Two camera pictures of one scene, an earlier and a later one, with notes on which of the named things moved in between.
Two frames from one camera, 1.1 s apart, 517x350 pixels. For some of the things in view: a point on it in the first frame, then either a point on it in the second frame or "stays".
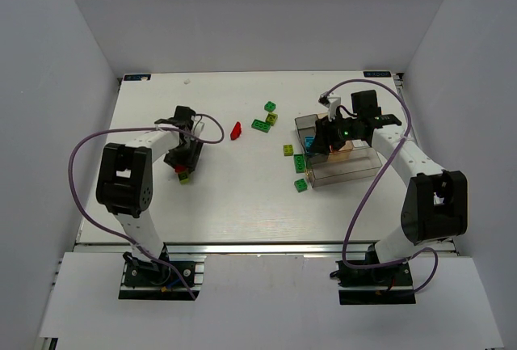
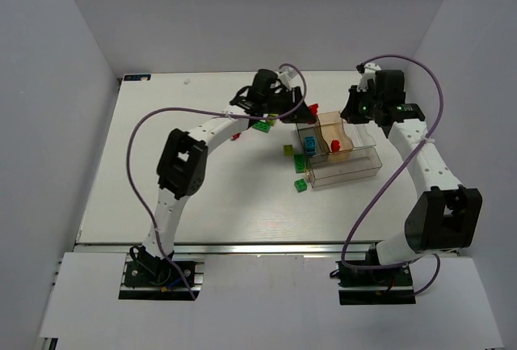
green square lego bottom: (300, 185) stays
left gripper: (187, 156) to (294, 104)
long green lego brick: (261, 125) stays
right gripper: (323, 140) to (353, 106)
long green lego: (300, 163) stays
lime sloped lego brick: (271, 118) stays
